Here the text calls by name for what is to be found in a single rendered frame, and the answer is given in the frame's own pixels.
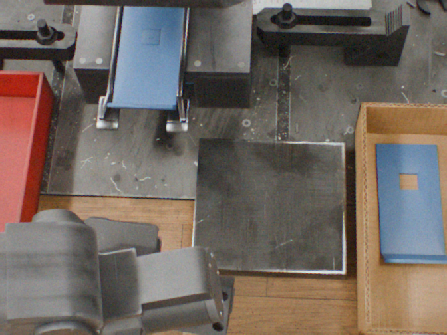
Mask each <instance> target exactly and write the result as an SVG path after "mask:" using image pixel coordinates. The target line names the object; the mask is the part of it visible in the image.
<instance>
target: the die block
mask: <svg viewBox="0 0 447 335"><path fill-rule="evenodd" d="M252 56H253V17H252V32H251V62H250V77H228V76H185V77H186V82H193V83H194V90H195V96H196V106H197V107H198V108H243V109H250V102H251V72H252ZM75 74H76V77H77V79H78V82H79V84H80V87H81V90H82V93H83V95H84V98H85V100H86V103H87V104H99V102H100V97H101V96H106V95H107V89H108V79H109V74H102V73H75Z"/></svg>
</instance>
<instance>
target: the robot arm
mask: <svg viewBox="0 0 447 335"><path fill-rule="evenodd" d="M158 232H159V228H158V226H157V225H155V224H150V223H141V222H139V223H131V222H125V221H116V220H111V219H109V218H107V217H98V216H91V217H89V218H88V219H86V220H85V221H83V220H82V219H81V218H80V217H79V216H78V215H77V214H76V213H74V212H73V211H69V210H66V209H49V210H45V211H41V212H39V213H37V214H35V215H34V216H33V218H32V222H29V223H6V224H5V232H0V335H147V334H154V333H159V332H165V331H170V330H175V331H179V332H187V333H192V334H201V335H226V334H227V330H228V326H229V317H230V313H232V310H233V300H234V295H235V288H234V282H235V278H234V277H221V276H219V271H218V267H217V264H216V260H215V257H214V254H213V252H212V250H211V248H210V247H208V248H203V247H200V246H193V247H186V248H181V249H175V250H171V251H164V252H162V236H160V235H158Z"/></svg>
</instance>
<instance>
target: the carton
mask: <svg viewBox="0 0 447 335"><path fill-rule="evenodd" d="M376 144H436V145H437V152H438V169H439V178H440V193H441V202H442V218H443V227H444V243H445V252H446V256H447V104H399V103H375V102H361V106H360V110H359V115H358V118H357V123H356V126H355V200H356V242H357V326H358V335H447V264H432V263H386V262H385V261H384V260H383V259H382V258H381V253H380V225H379V210H378V181H377V167H376ZM399 177H400V189H403V190H418V184H417V175H399Z"/></svg>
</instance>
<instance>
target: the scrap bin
mask: <svg viewBox="0 0 447 335"><path fill-rule="evenodd" d="M54 102H55V95H54V94H53V91H52V89H51V86H50V84H49V82H48V80H47V77H46V75H45V73H44V72H33V71H7V70H0V232H5V224H6V223H29V222H32V218H33V216H34V215H35V214H37V210H38V205H39V197H40V192H41V184H42V179H43V172H44V166H45V158H46V154H47V146H48V141H49V133H50V128H51V120H52V115H53V107H54Z"/></svg>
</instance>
